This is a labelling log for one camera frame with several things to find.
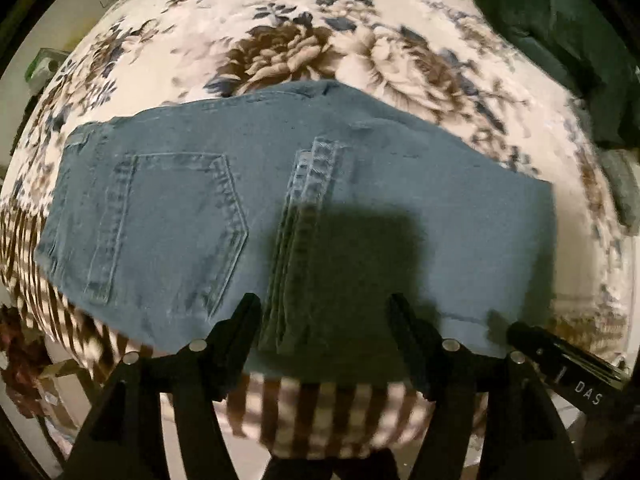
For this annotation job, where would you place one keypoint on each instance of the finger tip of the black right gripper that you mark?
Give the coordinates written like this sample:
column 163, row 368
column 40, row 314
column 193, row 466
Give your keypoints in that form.
column 595, row 387

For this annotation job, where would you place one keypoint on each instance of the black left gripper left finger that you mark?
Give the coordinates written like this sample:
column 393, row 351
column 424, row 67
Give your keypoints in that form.
column 122, row 437

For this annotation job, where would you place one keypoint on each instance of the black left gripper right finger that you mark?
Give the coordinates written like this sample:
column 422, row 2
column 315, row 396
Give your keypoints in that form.
column 524, row 435

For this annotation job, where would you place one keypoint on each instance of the blue denim jeans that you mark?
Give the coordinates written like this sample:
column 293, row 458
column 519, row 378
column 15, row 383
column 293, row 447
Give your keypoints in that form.
column 315, row 197

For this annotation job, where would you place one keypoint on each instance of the folded grey clothes stack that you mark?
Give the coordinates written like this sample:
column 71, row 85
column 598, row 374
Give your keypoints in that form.
column 618, row 169

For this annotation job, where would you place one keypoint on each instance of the floral bed blanket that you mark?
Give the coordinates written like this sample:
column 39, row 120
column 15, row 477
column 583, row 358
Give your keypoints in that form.
column 436, row 59

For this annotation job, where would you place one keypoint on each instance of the dark green garment pile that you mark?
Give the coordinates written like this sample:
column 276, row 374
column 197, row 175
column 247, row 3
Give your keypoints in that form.
column 575, row 45

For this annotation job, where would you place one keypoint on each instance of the white wall socket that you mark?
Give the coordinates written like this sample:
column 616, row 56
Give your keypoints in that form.
column 43, row 67

